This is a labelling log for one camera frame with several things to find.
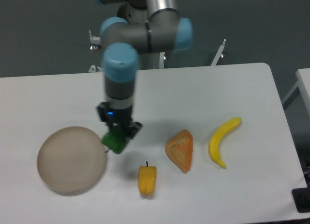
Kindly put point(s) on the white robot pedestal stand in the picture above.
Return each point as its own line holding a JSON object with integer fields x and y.
{"x": 156, "y": 61}

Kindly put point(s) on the yellow banana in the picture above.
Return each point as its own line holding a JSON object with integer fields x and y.
{"x": 220, "y": 133}

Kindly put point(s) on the white side table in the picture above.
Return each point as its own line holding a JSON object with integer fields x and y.
{"x": 301, "y": 87}

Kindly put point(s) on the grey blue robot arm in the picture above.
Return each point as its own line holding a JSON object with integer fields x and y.
{"x": 122, "y": 42}

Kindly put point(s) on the green bell pepper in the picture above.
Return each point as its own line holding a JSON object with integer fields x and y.
{"x": 115, "y": 140}

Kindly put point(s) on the yellow bell pepper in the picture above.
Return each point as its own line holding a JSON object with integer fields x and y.
{"x": 146, "y": 179}

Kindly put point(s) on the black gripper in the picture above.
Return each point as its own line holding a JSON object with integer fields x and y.
{"x": 115, "y": 117}

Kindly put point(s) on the orange triangular bread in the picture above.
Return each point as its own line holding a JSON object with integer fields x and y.
{"x": 179, "y": 150}

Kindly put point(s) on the beige round plate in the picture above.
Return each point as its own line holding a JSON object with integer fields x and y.
{"x": 71, "y": 160}

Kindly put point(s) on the black device at edge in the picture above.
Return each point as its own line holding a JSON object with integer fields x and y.
{"x": 301, "y": 198}

